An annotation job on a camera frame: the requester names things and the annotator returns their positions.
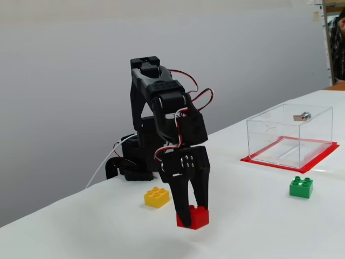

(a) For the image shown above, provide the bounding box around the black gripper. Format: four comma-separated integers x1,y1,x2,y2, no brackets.
161,145,211,228

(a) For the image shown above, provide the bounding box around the red lego brick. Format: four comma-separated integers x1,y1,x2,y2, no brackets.
176,205,210,230

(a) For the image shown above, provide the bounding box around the yellow lego brick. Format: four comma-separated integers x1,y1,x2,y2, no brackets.
144,186,171,209

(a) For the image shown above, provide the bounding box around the transparent plastic box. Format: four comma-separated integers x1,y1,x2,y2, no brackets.
246,104,334,170

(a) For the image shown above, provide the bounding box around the green lego brick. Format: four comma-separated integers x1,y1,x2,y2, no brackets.
289,176,314,200

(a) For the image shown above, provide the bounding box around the silver metal box lock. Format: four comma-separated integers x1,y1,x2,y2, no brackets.
293,111,312,122

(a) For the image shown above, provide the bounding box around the black table clamp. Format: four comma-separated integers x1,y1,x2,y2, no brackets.
105,156,125,181

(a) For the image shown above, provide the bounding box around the brown wooden table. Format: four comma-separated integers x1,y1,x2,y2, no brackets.
323,82,345,92

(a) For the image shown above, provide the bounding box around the person in plaid shirt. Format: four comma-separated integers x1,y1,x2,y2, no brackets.
327,9,345,83

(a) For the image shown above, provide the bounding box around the red white servo wire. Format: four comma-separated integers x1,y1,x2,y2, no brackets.
154,107,189,164
169,69,216,112

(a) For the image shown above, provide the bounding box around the white cable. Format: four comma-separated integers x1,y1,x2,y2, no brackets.
85,136,135,189

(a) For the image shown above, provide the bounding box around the red tape frame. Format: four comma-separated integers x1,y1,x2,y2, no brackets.
240,136,340,174

